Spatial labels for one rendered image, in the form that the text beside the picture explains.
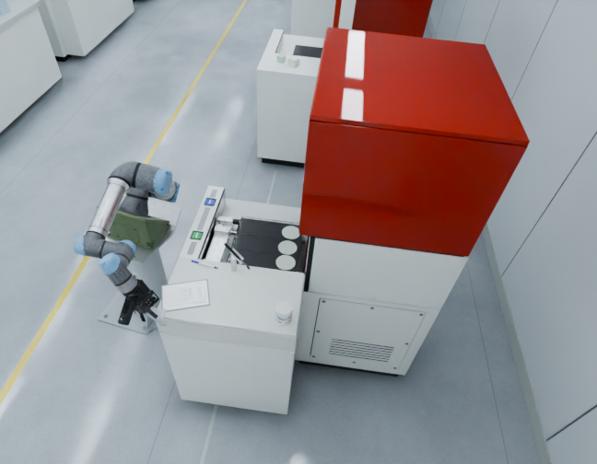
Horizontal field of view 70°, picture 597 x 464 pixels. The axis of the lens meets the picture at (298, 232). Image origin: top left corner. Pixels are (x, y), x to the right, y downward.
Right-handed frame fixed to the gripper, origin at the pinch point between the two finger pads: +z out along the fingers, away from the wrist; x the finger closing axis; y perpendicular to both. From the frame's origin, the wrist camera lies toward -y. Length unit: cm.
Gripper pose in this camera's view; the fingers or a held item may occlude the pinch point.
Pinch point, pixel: (154, 325)
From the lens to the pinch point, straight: 189.5
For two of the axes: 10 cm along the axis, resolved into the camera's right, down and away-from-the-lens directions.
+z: 3.8, 7.7, 5.0
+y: 4.7, -6.3, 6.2
